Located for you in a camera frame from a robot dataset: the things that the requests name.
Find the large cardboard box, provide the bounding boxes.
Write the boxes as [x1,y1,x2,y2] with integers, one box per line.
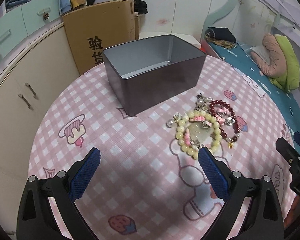
[62,0,135,75]

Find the blue bed mattress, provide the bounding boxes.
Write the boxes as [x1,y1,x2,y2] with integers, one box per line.
[204,44,300,153]

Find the pink green rolled quilt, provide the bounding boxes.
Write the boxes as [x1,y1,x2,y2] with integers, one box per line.
[251,33,300,93]

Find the dark folded clothes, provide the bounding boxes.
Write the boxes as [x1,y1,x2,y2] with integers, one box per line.
[205,27,237,49]

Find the cream cabinet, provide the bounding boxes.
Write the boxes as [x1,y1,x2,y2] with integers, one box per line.
[0,24,79,232]

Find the black clothes on box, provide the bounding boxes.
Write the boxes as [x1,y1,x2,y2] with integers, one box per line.
[133,0,148,16]

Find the grey metal tin box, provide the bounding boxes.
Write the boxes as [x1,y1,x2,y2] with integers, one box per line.
[103,35,206,116]

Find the red white storage ottoman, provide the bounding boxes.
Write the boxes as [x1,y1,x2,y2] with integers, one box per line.
[139,31,202,49]

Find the dark red bead bracelet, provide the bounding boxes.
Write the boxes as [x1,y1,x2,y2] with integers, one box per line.
[208,99,241,143]

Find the mint green drawer unit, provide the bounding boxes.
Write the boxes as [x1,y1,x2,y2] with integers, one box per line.
[0,0,60,62]

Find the yellow bead bracelet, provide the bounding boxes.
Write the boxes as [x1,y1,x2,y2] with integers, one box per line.
[174,111,223,160]

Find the pearl charm bracelet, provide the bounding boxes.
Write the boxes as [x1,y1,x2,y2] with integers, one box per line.
[166,93,213,129]

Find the pink checkered tablecloth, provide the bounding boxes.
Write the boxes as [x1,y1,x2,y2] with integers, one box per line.
[28,58,295,239]

